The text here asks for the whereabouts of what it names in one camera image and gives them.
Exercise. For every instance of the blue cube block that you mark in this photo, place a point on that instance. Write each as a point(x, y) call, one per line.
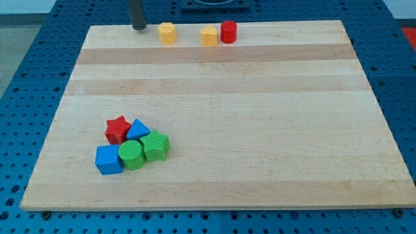
point(107, 160)

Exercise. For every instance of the wooden board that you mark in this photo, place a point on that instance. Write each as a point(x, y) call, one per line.
point(283, 118)

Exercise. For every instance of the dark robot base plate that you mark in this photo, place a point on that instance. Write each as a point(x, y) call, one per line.
point(214, 4)

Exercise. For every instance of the yellow hexagon block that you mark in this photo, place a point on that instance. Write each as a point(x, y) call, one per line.
point(167, 33)

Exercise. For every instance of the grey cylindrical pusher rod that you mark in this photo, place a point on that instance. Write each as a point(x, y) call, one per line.
point(136, 14)

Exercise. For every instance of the red cylinder block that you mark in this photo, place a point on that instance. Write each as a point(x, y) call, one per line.
point(228, 32)

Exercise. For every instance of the yellow heart block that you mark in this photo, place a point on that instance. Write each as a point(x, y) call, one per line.
point(209, 36)

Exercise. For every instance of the green star block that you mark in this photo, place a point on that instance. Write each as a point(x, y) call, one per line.
point(155, 146)

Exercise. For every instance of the blue triangle block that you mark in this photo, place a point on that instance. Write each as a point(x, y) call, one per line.
point(137, 130)

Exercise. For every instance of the green cylinder block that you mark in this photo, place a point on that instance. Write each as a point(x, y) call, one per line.
point(132, 155)

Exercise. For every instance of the red star block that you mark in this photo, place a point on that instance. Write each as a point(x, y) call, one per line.
point(117, 129)

